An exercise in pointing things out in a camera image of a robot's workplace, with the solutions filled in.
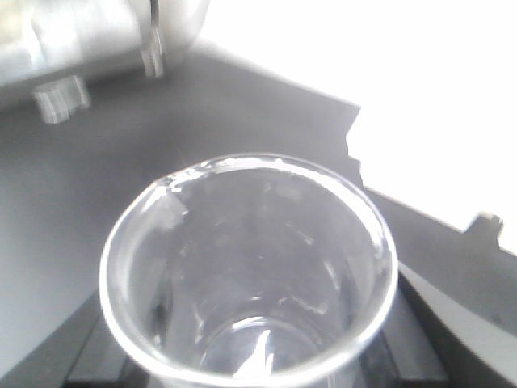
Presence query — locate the clear glass beaker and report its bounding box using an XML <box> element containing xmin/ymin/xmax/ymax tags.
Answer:
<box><xmin>99</xmin><ymin>154</ymin><xmax>398</xmax><ymax>387</ymax></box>

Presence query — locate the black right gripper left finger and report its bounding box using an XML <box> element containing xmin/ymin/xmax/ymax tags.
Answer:
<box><xmin>1</xmin><ymin>294</ymin><xmax>133</xmax><ymax>387</ymax></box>

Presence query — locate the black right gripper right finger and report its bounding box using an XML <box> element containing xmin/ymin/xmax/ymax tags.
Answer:
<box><xmin>365</xmin><ymin>266</ymin><xmax>516</xmax><ymax>387</ymax></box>

